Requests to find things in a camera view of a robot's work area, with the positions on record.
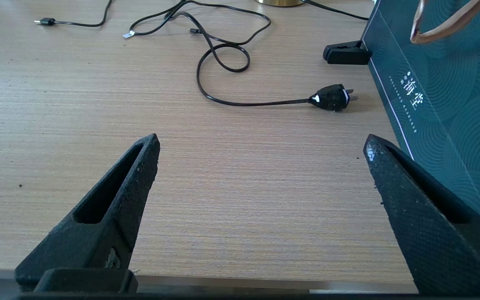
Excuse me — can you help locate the dark blue board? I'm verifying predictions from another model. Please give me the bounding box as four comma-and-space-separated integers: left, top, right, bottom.
361, 0, 480, 236

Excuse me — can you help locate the black usb cable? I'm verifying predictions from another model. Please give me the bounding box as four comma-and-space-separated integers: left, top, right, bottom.
34, 0, 272, 46

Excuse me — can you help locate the brass and wood desk lamp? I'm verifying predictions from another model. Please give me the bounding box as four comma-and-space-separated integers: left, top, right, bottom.
256, 0, 306, 8

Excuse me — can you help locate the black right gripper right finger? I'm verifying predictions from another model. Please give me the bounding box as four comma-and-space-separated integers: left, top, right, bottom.
362, 134, 480, 296

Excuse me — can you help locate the black lamp power cable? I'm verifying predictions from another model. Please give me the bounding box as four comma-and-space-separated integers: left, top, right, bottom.
165, 0, 370, 113

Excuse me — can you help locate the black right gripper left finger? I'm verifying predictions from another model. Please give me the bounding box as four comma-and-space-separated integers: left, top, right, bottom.
14, 133, 161, 293

